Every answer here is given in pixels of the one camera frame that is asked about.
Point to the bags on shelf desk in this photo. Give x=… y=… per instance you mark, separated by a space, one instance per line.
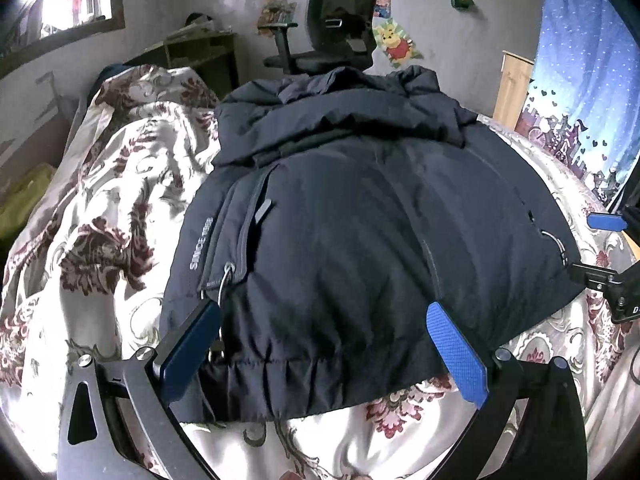
x=192 y=25

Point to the black mesh office chair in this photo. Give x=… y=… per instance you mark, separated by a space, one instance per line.
x=335 y=0

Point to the yellow bear wall sticker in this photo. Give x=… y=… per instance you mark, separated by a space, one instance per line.
x=397 y=42

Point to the yellow-green cloth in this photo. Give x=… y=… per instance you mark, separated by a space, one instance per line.
x=25 y=200

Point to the blue dotted printed curtain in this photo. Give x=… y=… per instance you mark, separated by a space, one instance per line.
x=585 y=60

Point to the orange flower wall sticker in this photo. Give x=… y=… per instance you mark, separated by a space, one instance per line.
x=277 y=15

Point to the dark wooden shelf desk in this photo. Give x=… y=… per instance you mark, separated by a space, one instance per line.
x=205 y=57

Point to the light wooden board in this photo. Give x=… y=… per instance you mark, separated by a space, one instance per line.
x=512 y=87

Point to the floral satin quilt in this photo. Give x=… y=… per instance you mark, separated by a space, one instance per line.
x=100 y=260

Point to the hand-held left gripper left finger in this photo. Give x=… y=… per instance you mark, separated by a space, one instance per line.
x=187 y=350

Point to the dark navy padded jacket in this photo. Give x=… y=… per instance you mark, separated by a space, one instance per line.
x=350 y=235

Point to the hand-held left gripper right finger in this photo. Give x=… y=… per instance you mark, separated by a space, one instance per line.
x=457 y=350

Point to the dark blue pillow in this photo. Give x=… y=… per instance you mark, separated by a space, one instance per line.
x=107 y=75

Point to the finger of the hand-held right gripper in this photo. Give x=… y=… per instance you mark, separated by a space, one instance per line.
x=595 y=275
x=607 y=221

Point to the green hanging ornament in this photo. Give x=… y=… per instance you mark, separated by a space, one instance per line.
x=461 y=2

